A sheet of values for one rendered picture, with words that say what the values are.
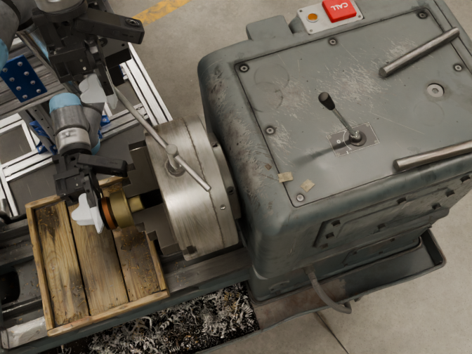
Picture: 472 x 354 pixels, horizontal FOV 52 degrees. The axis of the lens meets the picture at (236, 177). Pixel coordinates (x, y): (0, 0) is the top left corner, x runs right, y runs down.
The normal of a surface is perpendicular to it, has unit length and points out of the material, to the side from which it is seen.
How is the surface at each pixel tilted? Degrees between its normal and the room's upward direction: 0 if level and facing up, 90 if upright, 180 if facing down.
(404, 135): 0
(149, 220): 9
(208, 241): 72
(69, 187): 0
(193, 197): 32
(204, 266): 0
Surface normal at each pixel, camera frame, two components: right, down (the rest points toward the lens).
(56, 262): -0.02, -0.41
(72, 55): 0.29, 0.66
